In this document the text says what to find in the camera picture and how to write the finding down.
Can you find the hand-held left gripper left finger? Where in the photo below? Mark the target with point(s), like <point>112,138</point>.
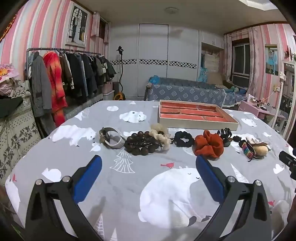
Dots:
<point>87,178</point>

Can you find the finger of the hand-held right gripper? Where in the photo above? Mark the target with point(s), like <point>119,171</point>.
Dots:
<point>288,161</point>

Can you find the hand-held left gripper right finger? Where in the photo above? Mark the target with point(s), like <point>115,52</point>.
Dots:
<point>209,178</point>

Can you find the tan oval hair clip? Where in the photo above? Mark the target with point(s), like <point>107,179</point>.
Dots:
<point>261,149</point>

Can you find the grey wide bangle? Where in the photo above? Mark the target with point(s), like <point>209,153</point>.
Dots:
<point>103,136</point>

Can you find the black hair claw clip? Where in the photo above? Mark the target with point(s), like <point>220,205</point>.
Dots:
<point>225,134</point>

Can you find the beige scrunchie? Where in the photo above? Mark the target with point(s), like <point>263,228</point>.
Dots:
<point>161,139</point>

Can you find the beige jewelry tray red lining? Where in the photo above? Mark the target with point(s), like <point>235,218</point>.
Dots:
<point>185,111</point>

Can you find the orange scrunchie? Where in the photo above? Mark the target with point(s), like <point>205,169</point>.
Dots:
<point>208,146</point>

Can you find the black scrunchie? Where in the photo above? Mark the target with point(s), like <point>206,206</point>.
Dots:
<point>178,141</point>

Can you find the grey polar bear bedsheet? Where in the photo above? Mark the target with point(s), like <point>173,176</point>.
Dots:
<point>138,176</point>

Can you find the white framed mirror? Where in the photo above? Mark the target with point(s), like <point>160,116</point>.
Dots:
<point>289,97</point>

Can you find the pink table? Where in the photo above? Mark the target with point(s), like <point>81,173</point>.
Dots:
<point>249,107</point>

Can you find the floral patterned cloth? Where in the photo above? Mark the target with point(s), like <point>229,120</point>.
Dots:
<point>16,134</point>

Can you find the sofa with blue cover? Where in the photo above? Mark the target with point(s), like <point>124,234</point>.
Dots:
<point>185,93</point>

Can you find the pink storage box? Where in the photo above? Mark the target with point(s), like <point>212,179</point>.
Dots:
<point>108,91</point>

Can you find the black yellow garment steamer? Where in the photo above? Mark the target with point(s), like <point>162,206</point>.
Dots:
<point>120,95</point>

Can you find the row of hanging clothes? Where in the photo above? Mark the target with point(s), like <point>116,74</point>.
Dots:
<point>55,81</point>

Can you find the wide pink curtain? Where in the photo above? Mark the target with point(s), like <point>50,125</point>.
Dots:
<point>256,60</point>

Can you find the hanging blue cloth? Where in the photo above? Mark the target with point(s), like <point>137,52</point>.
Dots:
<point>203,71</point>

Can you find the dark cloth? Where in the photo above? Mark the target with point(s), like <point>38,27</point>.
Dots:
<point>9,105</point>

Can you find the red artificial flowers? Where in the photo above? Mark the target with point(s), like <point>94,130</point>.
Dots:
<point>290,52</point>

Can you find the window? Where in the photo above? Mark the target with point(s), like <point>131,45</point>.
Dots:
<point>240,60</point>

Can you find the crumpled blue cloth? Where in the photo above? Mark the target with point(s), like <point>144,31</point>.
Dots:
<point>153,79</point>

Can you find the narrow pink curtain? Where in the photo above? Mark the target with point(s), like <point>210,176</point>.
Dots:
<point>227,58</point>

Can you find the metal clothes rack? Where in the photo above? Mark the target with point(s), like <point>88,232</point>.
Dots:
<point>57,49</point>

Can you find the pink bouquet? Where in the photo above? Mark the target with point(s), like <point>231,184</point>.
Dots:
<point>7,71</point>

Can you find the white wardrobe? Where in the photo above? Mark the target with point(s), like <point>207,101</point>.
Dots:
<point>152,46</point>

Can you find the round ceiling lamp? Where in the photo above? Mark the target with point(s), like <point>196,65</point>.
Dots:
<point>171,10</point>

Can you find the wall poster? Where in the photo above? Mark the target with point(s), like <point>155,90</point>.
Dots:
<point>271,59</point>

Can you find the framed wall picture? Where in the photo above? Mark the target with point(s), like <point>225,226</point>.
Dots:
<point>77,23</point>

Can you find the red wall decoration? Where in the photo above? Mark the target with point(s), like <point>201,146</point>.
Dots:
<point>7,27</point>

